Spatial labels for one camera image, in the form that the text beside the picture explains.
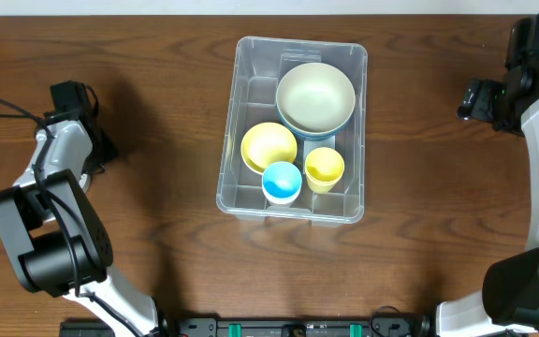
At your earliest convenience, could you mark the light blue cup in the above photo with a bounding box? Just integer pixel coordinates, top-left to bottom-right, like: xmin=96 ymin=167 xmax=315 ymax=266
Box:
xmin=262 ymin=161 xmax=302 ymax=198

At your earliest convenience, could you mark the white label in container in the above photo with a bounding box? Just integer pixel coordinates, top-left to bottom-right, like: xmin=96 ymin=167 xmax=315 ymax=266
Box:
xmin=303 ymin=136 xmax=336 ymax=157

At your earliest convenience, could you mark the yellow bowl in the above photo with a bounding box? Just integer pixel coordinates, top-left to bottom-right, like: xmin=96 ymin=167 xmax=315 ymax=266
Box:
xmin=240 ymin=122 xmax=298 ymax=170

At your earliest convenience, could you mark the grey bowl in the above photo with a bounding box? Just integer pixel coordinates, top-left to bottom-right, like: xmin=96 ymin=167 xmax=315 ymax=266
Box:
xmin=79 ymin=173 xmax=91 ymax=193

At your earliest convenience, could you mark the yellow cup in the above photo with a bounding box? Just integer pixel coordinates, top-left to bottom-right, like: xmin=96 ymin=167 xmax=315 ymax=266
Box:
xmin=304 ymin=147 xmax=345 ymax=183
xmin=306 ymin=175 xmax=341 ymax=194

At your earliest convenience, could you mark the clear plastic storage container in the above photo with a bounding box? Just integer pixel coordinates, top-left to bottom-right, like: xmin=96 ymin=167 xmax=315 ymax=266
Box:
xmin=216 ymin=37 xmax=368 ymax=227

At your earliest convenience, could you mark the beige bowl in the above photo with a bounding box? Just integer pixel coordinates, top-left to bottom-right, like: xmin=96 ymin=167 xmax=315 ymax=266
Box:
xmin=276 ymin=63 xmax=356 ymax=133

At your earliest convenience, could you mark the pink cup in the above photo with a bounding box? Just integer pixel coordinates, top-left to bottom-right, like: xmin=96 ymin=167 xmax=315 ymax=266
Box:
xmin=264 ymin=190 xmax=299 ymax=203

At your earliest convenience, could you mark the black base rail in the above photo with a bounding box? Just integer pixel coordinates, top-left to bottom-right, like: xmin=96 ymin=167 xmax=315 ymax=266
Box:
xmin=58 ymin=315 xmax=439 ymax=337

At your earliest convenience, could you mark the white bowl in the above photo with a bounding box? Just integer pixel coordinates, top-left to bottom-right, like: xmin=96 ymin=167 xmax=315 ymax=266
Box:
xmin=242 ymin=158 xmax=264 ymax=176

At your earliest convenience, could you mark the cream cup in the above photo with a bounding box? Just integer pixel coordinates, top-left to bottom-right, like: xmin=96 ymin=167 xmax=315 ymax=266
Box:
xmin=269 ymin=200 xmax=294 ymax=207

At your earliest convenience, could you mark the dark blue bowl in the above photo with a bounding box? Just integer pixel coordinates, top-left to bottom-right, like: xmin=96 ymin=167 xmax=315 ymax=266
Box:
xmin=279 ymin=114 xmax=350 ymax=141

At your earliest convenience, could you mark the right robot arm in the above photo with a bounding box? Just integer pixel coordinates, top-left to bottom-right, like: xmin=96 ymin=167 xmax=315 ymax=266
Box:
xmin=435 ymin=14 xmax=539 ymax=336

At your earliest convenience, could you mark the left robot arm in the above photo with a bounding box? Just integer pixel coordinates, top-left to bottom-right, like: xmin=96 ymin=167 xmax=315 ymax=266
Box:
xmin=0 ymin=81 xmax=168 ymax=336

